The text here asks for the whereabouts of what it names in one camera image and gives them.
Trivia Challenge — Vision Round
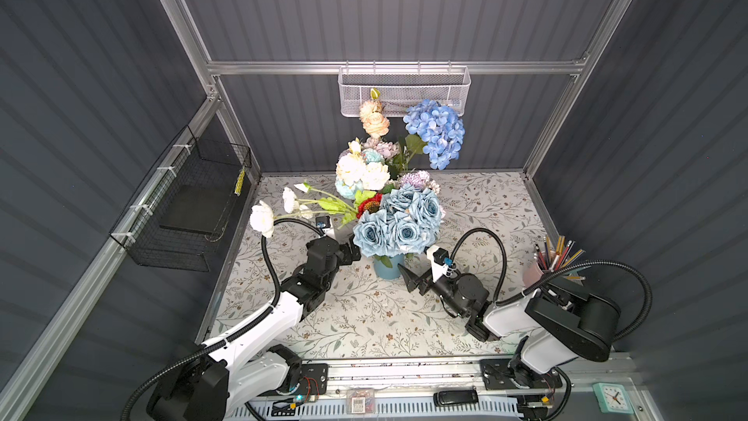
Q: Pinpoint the teal ceramic vase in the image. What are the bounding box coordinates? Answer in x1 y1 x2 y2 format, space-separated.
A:
373 255 405 281

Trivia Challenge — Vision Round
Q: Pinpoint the light blue flower stem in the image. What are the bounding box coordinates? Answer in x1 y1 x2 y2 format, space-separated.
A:
335 149 390 200

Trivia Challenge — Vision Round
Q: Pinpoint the red sunflower cream peony stem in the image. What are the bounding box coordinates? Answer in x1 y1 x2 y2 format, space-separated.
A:
335 138 391 219

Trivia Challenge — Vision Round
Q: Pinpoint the small purple sprig stem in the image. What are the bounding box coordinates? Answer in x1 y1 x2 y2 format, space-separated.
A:
399 171 441 195

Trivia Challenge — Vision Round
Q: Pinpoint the peach peony stem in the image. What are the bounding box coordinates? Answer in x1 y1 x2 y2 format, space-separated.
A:
358 88 390 140

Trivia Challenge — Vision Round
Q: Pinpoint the blue hydrangea flower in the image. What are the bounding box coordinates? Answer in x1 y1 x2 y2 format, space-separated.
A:
403 99 466 171

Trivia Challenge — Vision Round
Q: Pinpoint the lilac white flower bunch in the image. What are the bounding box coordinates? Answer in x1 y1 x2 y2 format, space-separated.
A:
363 138 401 161

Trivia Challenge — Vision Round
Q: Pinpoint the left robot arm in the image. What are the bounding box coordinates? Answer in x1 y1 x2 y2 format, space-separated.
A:
146 236 362 420

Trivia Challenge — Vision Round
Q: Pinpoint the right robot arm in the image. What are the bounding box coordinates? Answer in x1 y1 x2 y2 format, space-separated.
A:
399 265 621 379

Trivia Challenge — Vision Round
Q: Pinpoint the pink pencil cup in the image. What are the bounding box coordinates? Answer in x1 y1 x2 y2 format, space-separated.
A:
522 262 545 288

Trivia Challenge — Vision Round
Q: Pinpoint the black remote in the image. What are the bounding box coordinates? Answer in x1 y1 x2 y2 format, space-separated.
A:
434 389 478 407

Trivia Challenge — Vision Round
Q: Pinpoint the coloured pencils bunch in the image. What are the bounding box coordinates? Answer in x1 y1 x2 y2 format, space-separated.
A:
535 235 586 274

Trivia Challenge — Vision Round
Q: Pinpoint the yellow marker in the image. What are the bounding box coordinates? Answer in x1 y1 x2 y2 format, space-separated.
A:
233 167 247 196

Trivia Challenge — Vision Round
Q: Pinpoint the black pad in basket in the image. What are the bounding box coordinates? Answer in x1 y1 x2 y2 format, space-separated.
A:
159 185 230 235

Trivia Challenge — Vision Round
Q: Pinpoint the teal desk clock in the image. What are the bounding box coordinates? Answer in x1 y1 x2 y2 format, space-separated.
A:
592 382 634 415

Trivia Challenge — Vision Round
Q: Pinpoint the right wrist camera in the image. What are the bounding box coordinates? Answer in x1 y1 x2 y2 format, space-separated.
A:
426 245 455 283

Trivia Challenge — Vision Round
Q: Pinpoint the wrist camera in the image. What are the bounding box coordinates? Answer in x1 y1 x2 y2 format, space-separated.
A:
315 216 337 240
426 245 455 283

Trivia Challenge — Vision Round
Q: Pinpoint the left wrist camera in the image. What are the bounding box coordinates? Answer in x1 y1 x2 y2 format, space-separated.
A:
315 216 337 240

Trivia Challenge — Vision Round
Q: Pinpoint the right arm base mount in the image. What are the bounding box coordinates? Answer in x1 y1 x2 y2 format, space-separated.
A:
479 358 564 392

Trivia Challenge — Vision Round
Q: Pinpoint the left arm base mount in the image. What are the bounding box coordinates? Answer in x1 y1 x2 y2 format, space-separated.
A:
260 363 329 397

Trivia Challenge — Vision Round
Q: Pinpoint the white wire basket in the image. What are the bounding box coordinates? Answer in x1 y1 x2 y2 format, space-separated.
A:
337 64 471 118

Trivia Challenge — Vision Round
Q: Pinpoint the black wire basket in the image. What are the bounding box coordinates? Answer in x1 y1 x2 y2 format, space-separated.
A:
110 129 252 273

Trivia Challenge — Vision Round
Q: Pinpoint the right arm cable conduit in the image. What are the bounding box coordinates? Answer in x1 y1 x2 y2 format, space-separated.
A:
448 226 654 343

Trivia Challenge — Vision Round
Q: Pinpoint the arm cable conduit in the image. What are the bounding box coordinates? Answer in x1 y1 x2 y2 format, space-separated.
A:
119 217 325 421
448 226 654 343

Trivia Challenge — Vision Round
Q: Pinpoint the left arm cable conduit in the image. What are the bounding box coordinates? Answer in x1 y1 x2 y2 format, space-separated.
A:
119 217 325 421

